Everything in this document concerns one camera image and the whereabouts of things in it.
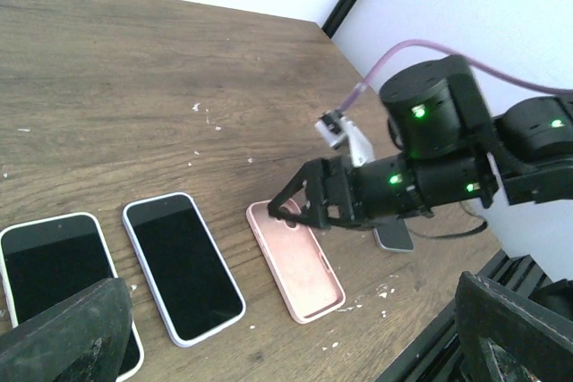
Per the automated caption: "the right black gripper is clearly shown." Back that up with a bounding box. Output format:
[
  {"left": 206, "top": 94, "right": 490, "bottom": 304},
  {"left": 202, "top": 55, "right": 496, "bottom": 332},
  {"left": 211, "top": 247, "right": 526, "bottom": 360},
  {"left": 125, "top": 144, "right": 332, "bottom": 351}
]
[{"left": 267, "top": 156, "right": 372, "bottom": 229}]

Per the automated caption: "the pink phone case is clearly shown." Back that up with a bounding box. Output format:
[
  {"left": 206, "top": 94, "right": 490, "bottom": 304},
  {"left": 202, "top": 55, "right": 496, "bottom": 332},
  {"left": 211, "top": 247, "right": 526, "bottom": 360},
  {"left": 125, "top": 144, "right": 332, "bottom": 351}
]
[{"left": 246, "top": 200, "right": 346, "bottom": 324}]

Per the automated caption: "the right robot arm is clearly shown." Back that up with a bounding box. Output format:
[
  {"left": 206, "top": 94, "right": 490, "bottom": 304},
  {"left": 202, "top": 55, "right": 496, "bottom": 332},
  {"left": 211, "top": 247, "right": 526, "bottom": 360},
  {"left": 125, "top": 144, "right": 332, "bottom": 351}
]
[{"left": 268, "top": 55, "right": 572, "bottom": 230}]

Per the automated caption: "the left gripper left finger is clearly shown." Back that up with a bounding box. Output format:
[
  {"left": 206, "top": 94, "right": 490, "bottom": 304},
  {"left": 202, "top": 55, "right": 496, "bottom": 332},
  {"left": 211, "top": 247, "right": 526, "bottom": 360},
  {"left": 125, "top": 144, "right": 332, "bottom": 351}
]
[{"left": 1, "top": 278, "right": 133, "bottom": 381}]

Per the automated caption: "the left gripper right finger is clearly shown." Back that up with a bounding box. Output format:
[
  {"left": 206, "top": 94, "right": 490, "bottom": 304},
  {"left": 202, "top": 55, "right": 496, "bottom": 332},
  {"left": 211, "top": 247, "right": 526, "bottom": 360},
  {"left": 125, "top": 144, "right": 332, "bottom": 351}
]
[{"left": 455, "top": 272, "right": 572, "bottom": 381}]

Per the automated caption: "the lavender phone case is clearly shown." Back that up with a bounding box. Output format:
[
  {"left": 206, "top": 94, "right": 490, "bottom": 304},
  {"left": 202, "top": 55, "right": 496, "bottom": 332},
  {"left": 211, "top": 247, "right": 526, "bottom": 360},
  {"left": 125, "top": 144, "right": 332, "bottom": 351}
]
[{"left": 121, "top": 191, "right": 247, "bottom": 349}]

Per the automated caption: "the beige phone case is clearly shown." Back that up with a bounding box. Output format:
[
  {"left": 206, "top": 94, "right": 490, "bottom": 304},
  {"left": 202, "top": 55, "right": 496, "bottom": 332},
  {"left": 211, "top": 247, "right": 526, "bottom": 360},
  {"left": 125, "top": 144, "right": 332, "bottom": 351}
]
[{"left": 0, "top": 212, "right": 145, "bottom": 382}]

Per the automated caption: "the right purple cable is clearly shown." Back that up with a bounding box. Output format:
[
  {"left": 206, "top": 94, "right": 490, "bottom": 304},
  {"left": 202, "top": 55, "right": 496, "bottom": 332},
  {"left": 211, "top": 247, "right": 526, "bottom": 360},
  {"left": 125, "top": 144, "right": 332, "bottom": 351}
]
[{"left": 339, "top": 38, "right": 573, "bottom": 113}]

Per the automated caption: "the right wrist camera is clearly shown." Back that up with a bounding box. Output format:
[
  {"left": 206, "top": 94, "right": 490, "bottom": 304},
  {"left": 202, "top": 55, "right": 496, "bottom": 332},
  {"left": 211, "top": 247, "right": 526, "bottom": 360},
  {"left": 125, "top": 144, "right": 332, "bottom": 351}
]
[{"left": 314, "top": 109, "right": 375, "bottom": 167}]

